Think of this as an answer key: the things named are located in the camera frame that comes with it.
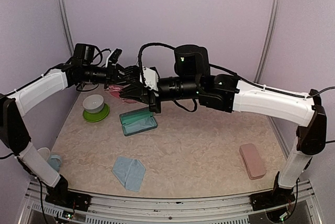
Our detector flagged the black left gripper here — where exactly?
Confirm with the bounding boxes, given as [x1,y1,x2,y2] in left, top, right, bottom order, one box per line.
[83,61,131,89]

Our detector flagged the red lens pink sunglasses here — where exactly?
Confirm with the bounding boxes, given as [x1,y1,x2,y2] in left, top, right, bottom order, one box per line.
[105,85,136,104]

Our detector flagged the grey-blue glasses case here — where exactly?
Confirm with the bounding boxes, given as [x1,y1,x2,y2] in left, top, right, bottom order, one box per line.
[119,108,158,137]

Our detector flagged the square light blue cloth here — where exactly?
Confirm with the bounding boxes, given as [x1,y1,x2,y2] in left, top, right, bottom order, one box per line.
[124,117,157,133]

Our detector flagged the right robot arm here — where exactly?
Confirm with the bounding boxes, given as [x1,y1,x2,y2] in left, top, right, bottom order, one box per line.
[120,44,327,205]

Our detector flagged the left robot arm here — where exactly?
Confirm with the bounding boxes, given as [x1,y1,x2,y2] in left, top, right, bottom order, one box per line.
[1,43,145,206]

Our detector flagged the white bowl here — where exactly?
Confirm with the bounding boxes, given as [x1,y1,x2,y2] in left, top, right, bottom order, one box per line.
[82,94,105,114]

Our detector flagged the green plate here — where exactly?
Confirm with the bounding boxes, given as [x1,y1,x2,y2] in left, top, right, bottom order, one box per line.
[83,103,110,122]

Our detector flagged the folded light blue cloth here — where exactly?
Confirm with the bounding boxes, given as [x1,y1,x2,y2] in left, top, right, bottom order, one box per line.
[112,156,146,192]

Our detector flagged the light blue mug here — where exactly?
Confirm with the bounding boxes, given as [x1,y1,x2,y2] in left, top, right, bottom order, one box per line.
[37,147,62,172]

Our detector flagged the pink glasses case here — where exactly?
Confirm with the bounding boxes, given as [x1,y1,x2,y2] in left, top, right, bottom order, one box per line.
[239,143,266,180]

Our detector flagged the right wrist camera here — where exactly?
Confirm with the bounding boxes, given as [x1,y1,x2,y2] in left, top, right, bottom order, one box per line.
[139,66,159,92]

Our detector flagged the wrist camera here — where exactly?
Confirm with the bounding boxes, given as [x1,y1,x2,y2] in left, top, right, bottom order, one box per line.
[139,66,159,92]
[105,49,122,68]

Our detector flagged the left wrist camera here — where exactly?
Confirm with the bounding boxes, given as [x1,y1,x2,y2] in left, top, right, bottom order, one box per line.
[105,49,122,68]

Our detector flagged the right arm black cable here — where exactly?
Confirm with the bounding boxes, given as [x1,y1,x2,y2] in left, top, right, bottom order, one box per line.
[137,42,335,99]

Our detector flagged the left aluminium corner post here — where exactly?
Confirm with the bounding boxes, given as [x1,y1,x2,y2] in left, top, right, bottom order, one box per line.
[57,0,74,56]

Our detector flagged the aluminium corner post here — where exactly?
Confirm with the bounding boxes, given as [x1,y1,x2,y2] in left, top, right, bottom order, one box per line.
[254,0,281,83]
[57,0,74,56]

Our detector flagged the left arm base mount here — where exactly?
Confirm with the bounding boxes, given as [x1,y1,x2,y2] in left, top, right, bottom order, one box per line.
[45,177,92,212]

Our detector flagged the right aluminium corner post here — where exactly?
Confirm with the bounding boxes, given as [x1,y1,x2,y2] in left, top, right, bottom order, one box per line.
[254,0,281,83]

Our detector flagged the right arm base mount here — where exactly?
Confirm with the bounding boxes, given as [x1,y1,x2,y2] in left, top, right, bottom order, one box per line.
[250,177,296,211]

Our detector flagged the front aluminium rail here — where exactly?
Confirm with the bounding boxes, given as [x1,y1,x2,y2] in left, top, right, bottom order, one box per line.
[19,181,325,223]

